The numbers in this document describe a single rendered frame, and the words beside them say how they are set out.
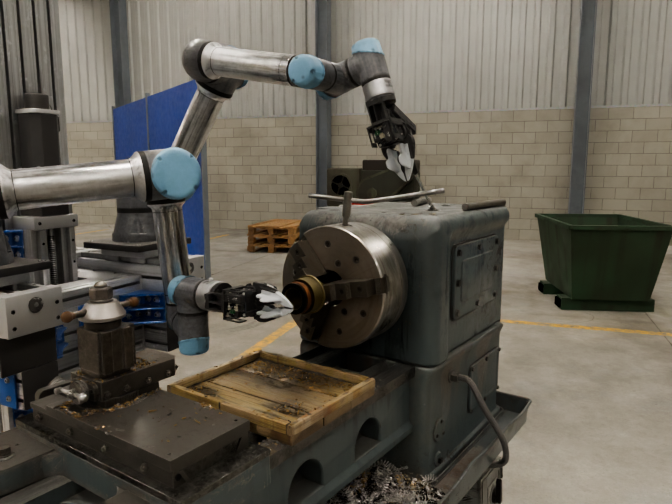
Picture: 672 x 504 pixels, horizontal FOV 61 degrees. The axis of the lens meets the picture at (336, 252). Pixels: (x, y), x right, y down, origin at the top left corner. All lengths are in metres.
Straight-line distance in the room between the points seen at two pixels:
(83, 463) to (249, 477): 0.27
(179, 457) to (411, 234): 0.84
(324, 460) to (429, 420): 0.41
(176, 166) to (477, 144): 10.14
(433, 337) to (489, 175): 9.84
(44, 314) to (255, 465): 0.65
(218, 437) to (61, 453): 0.30
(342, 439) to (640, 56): 10.68
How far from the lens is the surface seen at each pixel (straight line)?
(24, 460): 1.12
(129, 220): 1.78
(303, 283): 1.33
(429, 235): 1.45
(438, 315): 1.50
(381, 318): 1.38
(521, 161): 11.25
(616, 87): 11.49
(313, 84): 1.41
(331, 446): 1.29
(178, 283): 1.44
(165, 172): 1.34
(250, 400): 1.28
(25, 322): 1.39
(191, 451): 0.91
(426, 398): 1.56
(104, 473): 1.02
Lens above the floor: 1.38
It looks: 9 degrees down
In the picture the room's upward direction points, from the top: straight up
